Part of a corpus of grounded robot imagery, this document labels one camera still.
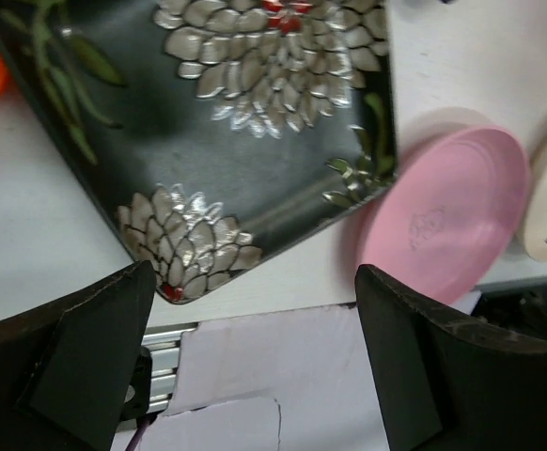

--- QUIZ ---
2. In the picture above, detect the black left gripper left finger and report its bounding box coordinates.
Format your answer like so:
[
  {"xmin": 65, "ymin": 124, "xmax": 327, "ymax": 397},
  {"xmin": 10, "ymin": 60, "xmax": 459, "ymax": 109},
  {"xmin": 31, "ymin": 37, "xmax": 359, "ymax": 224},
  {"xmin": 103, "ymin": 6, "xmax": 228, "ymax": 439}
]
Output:
[{"xmin": 0, "ymin": 262, "xmax": 156, "ymax": 450}]

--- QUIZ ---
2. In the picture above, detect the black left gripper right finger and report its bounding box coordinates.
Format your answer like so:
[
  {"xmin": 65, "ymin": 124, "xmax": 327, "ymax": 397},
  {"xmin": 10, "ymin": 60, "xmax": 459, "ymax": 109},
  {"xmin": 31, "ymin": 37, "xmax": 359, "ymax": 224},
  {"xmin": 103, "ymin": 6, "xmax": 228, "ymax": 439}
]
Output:
[{"xmin": 354, "ymin": 265, "xmax": 547, "ymax": 450}]

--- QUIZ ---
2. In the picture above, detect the pink round plate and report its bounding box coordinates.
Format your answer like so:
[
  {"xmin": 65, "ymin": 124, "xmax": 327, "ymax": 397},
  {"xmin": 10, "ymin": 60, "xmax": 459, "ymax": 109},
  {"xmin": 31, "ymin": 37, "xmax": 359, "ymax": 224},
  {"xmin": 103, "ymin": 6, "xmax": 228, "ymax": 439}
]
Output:
[{"xmin": 354, "ymin": 126, "xmax": 531, "ymax": 304}]

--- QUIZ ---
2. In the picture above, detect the black floral square plate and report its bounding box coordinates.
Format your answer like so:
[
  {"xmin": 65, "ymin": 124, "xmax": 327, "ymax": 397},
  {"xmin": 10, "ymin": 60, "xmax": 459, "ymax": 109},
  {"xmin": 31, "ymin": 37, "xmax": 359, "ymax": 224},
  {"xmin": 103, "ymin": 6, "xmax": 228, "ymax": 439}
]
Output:
[{"xmin": 0, "ymin": 0, "xmax": 397, "ymax": 304}]

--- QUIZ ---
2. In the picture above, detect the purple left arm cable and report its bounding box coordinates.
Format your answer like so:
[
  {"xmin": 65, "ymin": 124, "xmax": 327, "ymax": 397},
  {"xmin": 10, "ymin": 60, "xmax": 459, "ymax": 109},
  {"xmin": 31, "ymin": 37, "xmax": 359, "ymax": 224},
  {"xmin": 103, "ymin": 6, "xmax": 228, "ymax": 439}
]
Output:
[{"xmin": 125, "ymin": 412, "xmax": 155, "ymax": 451}]

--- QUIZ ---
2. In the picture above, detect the aluminium table edge rail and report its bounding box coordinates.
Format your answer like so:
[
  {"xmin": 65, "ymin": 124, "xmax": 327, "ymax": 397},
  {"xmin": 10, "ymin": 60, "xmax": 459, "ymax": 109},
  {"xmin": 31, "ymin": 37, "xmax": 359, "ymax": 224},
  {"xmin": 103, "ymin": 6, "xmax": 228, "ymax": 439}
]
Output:
[{"xmin": 116, "ymin": 322, "xmax": 198, "ymax": 432}]

